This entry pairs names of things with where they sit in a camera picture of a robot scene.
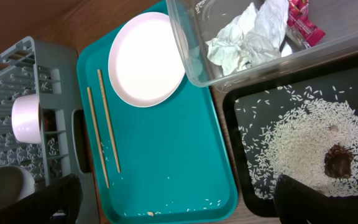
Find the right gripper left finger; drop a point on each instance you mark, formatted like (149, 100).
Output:
(57, 203)

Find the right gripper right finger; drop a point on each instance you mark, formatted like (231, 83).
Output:
(297, 203)

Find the grey bowl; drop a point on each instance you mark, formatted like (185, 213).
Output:
(16, 183)

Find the rice and food scraps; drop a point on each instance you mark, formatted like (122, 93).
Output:
(296, 132)

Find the small white bowl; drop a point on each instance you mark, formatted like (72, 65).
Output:
(25, 119)

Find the large white round plate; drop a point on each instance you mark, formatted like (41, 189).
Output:
(144, 64)

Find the white napkin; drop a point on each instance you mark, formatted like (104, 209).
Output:
(250, 39)

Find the red snack wrapper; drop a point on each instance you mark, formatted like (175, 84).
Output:
(298, 19)

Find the black plastic tray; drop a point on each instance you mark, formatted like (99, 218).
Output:
(339, 75)

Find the teal plastic serving tray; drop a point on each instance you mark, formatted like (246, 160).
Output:
(174, 163)

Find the left wooden chopstick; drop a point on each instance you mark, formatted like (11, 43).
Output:
(98, 139)

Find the wooden chopstick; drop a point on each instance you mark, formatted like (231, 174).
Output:
(98, 139)
(108, 119)

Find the right wooden chopstick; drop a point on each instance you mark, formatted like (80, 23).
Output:
(108, 119)

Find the grey plastic dish rack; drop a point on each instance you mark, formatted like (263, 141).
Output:
(48, 71)

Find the clear plastic bin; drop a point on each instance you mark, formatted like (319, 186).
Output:
(194, 22)

